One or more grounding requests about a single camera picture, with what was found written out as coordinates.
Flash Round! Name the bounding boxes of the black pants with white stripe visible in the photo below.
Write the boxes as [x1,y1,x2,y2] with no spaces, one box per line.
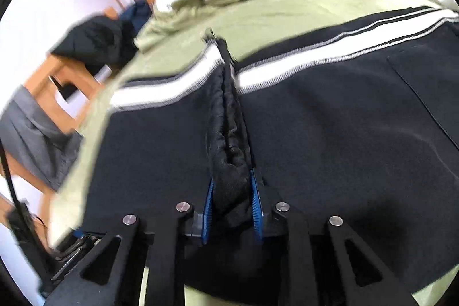
[82,7,458,305]

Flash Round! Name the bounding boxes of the grey pants on footboard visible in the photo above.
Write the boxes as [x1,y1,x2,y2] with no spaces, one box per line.
[1,86,83,191]

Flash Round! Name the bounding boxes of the wooden bed footboard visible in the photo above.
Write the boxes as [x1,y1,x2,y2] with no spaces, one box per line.
[0,4,123,242]

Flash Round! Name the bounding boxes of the black jacket on footboard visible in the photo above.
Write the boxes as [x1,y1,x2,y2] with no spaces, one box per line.
[51,15,139,75]

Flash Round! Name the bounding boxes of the green fleece blanket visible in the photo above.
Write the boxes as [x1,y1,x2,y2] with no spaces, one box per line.
[134,0,310,54]

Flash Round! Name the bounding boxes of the navy blue garment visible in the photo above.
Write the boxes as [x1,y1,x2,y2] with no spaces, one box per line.
[119,0,153,36]

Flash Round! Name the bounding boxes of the black cable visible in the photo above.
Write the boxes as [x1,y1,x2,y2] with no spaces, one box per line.
[0,141,55,292]

